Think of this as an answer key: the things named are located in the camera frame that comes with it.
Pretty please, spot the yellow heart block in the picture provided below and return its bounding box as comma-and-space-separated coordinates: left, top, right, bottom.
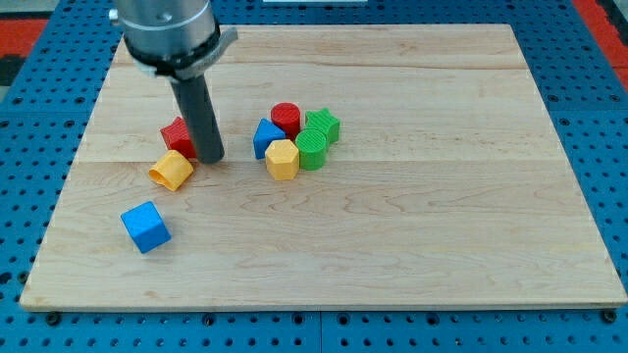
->
148, 150, 193, 191

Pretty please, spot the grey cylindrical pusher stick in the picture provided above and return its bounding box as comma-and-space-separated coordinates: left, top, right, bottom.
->
172, 76, 225, 164

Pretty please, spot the wooden board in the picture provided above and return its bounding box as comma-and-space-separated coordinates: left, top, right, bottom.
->
21, 25, 627, 312

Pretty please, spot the blue triangle block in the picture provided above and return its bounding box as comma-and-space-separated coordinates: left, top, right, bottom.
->
252, 119, 286, 160

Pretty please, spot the blue cube block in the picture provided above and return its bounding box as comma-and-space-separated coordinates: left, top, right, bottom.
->
121, 201, 172, 253

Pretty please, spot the yellow hexagon block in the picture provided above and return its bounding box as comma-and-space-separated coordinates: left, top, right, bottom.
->
265, 139, 300, 180

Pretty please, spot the green cylinder block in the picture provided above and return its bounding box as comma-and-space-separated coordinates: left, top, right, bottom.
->
295, 128, 328, 171

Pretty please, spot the red cylinder block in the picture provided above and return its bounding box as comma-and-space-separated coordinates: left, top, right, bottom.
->
271, 102, 301, 140

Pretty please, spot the red star block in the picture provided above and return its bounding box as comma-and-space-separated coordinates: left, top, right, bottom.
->
160, 117, 196, 159

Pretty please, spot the green star block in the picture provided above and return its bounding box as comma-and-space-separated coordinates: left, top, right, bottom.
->
305, 108, 340, 144

